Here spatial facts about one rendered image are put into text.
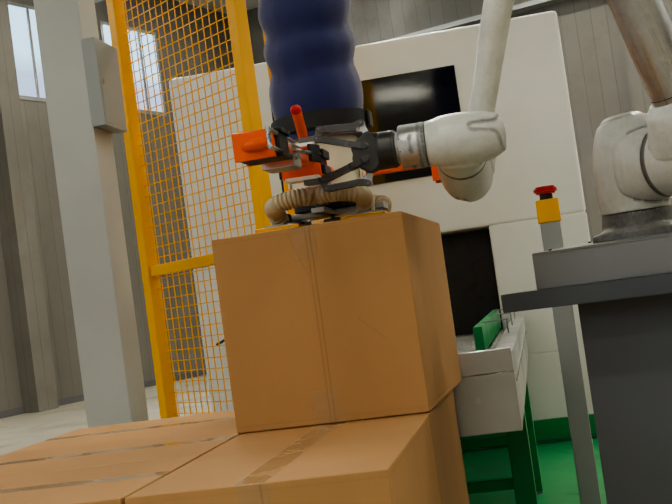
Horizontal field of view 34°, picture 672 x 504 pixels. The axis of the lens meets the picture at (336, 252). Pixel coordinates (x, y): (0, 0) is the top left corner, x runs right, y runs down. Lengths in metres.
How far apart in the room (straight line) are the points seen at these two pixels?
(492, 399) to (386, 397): 0.67
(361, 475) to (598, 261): 0.96
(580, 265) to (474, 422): 0.62
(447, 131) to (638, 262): 0.50
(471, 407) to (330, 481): 1.26
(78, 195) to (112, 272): 0.29
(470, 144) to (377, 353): 0.45
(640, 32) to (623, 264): 0.47
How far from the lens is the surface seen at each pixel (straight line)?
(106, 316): 3.75
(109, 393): 3.77
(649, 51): 2.34
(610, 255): 2.36
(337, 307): 2.20
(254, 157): 1.90
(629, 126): 2.49
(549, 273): 2.40
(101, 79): 3.80
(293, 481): 1.60
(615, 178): 2.48
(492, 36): 2.32
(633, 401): 2.47
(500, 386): 2.81
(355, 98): 2.49
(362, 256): 2.19
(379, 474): 1.58
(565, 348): 3.36
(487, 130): 2.14
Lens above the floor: 0.79
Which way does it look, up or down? 2 degrees up
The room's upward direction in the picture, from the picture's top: 8 degrees counter-clockwise
